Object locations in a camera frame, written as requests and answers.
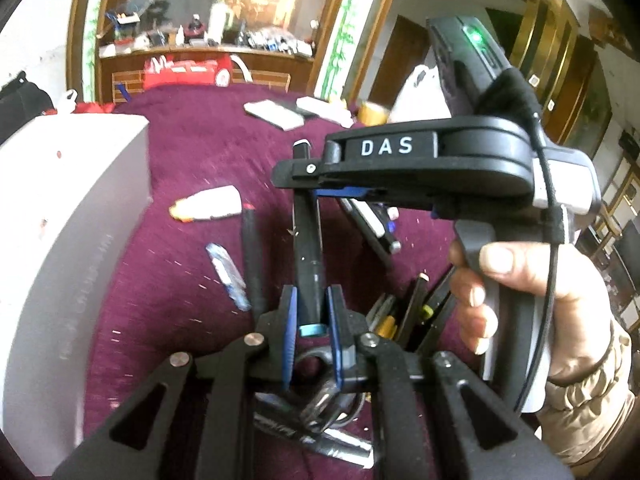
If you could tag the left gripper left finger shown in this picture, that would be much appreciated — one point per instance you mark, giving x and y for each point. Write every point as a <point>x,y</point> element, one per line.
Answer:
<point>287,325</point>

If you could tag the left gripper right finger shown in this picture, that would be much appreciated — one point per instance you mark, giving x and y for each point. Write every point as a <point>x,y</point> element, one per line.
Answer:
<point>339,333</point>

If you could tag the person right hand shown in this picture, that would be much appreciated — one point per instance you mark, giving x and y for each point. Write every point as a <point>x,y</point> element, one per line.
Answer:
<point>582,312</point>

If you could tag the yellow marker pen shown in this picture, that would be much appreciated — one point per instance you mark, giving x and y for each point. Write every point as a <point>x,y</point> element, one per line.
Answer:
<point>381,317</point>

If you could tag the clear plastic bag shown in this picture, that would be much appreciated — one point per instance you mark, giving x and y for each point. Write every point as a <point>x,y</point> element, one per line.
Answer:
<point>420,98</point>

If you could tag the black yellow tipped tool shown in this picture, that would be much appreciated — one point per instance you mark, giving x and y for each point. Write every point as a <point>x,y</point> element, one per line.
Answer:
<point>428,311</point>

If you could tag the black marker grey cap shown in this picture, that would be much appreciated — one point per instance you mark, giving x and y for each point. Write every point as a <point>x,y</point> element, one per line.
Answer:
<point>373,226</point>

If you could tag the yellow tape roll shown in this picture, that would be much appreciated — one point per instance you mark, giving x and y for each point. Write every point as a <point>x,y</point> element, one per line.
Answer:
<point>372,114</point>

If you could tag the white orange glue bottle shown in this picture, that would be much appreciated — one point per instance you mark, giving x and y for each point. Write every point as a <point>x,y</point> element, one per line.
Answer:
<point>211,204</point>

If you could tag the black gel pen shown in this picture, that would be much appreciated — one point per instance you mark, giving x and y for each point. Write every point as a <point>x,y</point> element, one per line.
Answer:
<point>332,443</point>

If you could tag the white flat box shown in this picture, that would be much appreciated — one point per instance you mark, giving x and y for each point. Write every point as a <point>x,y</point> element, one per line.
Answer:
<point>336,113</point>

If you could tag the small book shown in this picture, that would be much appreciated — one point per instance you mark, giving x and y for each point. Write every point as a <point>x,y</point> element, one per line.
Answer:
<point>275,114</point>

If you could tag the grey cardboard box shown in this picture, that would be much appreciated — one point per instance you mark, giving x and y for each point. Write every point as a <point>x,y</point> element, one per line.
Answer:
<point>73,189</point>

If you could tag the red gift bag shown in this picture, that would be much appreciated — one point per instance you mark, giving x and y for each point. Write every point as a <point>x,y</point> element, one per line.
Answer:
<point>217,72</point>

